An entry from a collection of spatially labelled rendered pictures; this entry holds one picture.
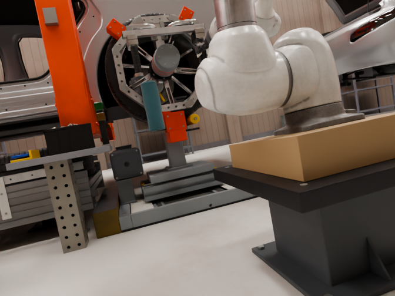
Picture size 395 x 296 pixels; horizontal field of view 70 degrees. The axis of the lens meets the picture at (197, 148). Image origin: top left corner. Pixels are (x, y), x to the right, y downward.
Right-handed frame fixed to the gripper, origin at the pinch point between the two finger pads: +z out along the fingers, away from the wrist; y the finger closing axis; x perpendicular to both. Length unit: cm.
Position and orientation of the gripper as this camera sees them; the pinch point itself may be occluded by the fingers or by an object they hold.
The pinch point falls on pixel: (203, 52)
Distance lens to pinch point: 152.3
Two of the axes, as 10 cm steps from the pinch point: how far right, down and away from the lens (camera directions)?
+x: -1.8, -9.8, -0.6
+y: 9.5, -1.9, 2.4
